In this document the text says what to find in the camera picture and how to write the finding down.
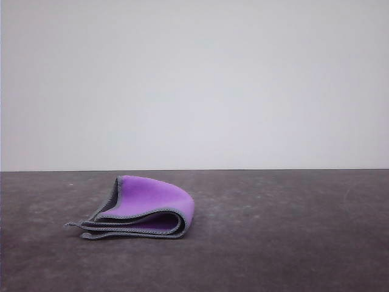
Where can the purple towel with grey hem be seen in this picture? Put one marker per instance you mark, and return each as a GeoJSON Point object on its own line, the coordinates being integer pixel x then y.
{"type": "Point", "coordinates": [149, 194]}

